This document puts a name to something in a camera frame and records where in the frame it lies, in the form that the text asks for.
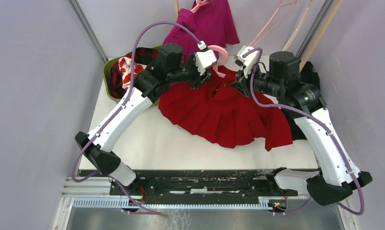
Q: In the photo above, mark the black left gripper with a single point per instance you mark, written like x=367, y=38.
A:
x=199, y=79

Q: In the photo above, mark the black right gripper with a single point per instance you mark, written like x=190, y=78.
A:
x=243, y=84

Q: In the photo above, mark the pink plastic hanger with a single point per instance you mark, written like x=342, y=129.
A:
x=224, y=57

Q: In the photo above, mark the red dress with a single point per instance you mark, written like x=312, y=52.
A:
x=222, y=115

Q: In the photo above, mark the beige plastic hanger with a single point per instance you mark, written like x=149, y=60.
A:
x=305, y=19

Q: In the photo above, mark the white red floral garment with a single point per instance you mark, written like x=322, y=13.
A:
x=124, y=64

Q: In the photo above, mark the pink wire hanger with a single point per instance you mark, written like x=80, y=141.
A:
x=267, y=28

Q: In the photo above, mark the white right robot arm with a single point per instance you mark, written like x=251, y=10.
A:
x=337, y=176

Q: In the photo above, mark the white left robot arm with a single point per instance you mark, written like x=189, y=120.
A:
x=168, y=67

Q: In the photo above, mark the magenta pleated skirt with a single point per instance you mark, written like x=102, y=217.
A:
x=212, y=23

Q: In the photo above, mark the pink hanger of magenta skirt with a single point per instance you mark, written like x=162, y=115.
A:
x=199, y=3

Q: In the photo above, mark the wooden clothes rack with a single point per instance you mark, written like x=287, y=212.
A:
x=250, y=16

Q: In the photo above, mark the black shirt with flower print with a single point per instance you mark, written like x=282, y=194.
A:
x=309, y=76

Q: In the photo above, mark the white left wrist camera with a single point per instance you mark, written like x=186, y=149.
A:
x=204, y=58

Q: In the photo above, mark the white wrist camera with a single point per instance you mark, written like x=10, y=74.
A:
x=246, y=58
x=204, y=58

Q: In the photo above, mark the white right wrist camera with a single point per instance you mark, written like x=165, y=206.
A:
x=246, y=58

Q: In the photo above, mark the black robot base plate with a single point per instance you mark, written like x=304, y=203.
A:
x=208, y=187

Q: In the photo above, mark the aluminium corner rail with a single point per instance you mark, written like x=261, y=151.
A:
x=88, y=29

